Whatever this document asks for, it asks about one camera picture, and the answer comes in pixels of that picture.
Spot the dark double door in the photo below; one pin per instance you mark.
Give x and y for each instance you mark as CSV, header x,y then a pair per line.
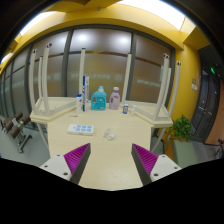
x,y
206,106

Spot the blue detergent bottle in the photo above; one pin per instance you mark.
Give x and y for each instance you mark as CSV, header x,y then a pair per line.
x,y
98,101

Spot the green potted plant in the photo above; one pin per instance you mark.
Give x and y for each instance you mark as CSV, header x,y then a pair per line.
x,y
180,128

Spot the white wall switch plate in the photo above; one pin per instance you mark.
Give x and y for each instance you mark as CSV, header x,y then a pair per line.
x,y
194,85

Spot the white power strip blue sockets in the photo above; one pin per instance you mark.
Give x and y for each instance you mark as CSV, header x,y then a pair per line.
x,y
80,129

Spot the purple detergent bottle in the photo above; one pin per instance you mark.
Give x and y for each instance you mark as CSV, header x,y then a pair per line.
x,y
114,101

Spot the small flat tan item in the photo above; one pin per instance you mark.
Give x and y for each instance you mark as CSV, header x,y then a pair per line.
x,y
73,116

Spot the upturned white-legged table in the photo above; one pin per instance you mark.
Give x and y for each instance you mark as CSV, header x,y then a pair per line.
x,y
45,83
161,86

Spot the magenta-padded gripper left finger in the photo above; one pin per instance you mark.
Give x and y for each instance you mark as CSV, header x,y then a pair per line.
x,y
78,158

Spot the white charger block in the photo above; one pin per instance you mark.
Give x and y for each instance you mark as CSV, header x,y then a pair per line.
x,y
111,136

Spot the tall blue white tube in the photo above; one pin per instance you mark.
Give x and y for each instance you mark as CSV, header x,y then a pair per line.
x,y
85,93

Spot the white shampoo bottle blue cap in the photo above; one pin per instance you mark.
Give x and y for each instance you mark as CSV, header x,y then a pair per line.
x,y
79,106

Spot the green upholstered bench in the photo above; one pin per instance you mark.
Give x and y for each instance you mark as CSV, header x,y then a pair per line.
x,y
185,153

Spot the small clear spray bottle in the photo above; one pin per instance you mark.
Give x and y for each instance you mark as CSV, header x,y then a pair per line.
x,y
133,111

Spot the green exit sign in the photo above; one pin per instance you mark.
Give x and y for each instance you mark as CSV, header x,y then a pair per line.
x,y
212,70

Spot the small blue white bottle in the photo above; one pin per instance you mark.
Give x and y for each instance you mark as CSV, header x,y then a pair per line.
x,y
125,109

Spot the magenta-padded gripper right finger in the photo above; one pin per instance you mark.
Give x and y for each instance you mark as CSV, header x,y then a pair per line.
x,y
145,160

